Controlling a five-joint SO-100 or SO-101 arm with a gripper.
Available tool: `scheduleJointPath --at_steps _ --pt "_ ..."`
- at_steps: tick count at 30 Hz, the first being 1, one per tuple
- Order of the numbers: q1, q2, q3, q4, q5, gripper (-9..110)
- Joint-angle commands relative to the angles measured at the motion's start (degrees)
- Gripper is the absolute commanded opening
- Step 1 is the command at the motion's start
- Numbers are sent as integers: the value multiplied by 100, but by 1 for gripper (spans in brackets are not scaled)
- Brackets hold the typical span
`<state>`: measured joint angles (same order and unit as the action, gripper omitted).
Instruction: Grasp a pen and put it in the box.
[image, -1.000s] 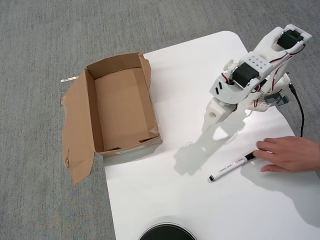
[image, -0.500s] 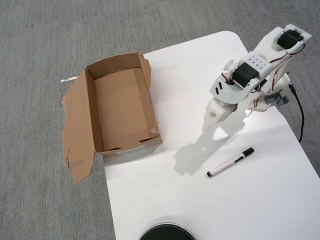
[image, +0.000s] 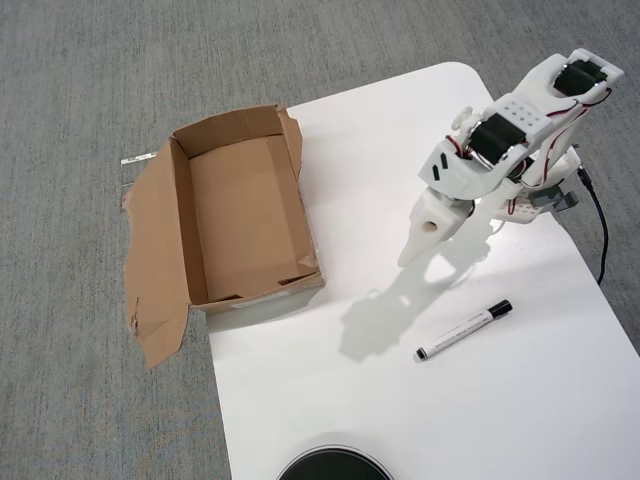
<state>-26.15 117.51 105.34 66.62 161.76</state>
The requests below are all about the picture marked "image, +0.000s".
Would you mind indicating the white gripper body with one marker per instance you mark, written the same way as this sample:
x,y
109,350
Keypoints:
x,y
426,226

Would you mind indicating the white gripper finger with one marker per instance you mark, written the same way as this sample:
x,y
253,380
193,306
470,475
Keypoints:
x,y
412,250

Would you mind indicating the white marker pen black cap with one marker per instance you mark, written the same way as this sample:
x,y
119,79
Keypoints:
x,y
462,331

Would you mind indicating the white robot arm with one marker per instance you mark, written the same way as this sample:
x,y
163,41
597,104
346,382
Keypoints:
x,y
520,115

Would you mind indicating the open brown cardboard box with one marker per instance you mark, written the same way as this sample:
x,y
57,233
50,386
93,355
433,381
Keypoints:
x,y
240,210

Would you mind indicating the grey table clamp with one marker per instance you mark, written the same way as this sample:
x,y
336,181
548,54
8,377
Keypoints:
x,y
567,201

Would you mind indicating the black round disc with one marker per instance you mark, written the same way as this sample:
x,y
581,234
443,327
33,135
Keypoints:
x,y
335,465

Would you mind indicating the white paper strip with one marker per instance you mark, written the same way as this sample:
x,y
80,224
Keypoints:
x,y
137,159

